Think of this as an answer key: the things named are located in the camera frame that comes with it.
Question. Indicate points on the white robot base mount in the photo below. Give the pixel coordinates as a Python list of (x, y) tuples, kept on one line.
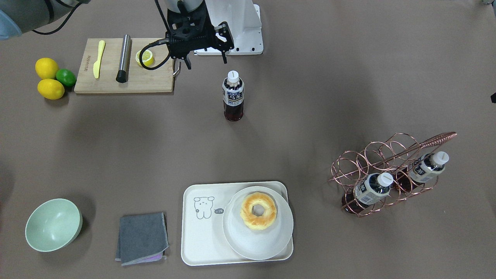
[(244, 23)]

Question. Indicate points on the tea bottle rack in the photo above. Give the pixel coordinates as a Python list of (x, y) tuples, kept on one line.
[(368, 192), (233, 89), (421, 170)]

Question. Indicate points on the cream tray bear drawing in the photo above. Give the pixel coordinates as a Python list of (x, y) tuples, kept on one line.
[(202, 237)]

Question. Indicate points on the green lime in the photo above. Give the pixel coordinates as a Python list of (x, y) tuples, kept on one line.
[(66, 77)]

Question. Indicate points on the steel muddler black tip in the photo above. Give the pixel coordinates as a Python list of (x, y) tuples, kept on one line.
[(124, 60)]

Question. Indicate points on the copper wire bottle rack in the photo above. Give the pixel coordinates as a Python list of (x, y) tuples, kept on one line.
[(398, 155)]

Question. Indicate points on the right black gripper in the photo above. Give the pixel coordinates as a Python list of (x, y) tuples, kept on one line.
[(224, 39)]

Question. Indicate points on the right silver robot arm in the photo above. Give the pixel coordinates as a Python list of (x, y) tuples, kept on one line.
[(22, 16)]

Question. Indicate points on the glazed ring donut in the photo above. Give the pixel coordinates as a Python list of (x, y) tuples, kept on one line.
[(258, 211)]

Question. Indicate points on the yellow lemon lower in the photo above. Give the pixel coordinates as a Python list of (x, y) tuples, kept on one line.
[(50, 89)]

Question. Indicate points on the yellow plastic knife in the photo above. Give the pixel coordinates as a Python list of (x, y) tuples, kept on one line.
[(97, 63)]

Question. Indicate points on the grey folded cloth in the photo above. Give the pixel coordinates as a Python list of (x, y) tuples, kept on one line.
[(142, 238)]

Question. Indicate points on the yellow lemon upper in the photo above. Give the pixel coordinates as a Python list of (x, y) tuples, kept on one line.
[(46, 68)]

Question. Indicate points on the half lemon slice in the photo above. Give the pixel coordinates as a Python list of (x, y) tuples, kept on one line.
[(147, 58)]

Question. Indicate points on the yellow lemon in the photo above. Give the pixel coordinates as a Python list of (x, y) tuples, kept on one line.
[(46, 68), (50, 89)]

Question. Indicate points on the white round plate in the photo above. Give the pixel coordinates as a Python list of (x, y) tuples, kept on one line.
[(257, 244)]

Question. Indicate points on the bamboo cutting board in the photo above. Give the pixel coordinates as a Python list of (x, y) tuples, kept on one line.
[(139, 80)]

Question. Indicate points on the mint green bowl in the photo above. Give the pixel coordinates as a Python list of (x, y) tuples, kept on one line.
[(53, 225)]

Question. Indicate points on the tea bottle front rack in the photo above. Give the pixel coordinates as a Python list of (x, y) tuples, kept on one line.
[(368, 192)]

